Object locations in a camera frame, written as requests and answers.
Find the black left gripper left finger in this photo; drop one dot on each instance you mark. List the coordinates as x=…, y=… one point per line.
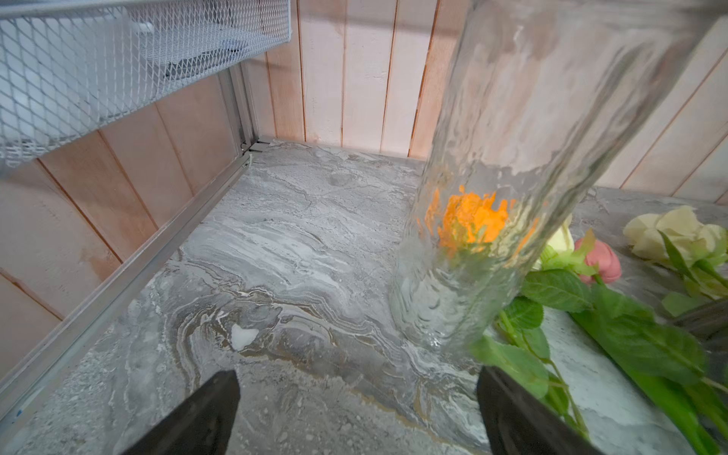
x=201, y=424

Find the pink rose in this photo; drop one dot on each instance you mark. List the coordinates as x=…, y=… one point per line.
x=666, y=363

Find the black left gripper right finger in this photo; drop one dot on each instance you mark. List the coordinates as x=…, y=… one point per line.
x=517, y=423

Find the clear glass cylinder vase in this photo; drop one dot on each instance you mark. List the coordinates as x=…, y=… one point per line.
x=542, y=96

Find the white wire mesh shelf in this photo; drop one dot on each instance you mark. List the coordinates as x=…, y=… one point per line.
x=71, y=67

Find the orange rose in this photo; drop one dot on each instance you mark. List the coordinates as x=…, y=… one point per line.
x=468, y=221

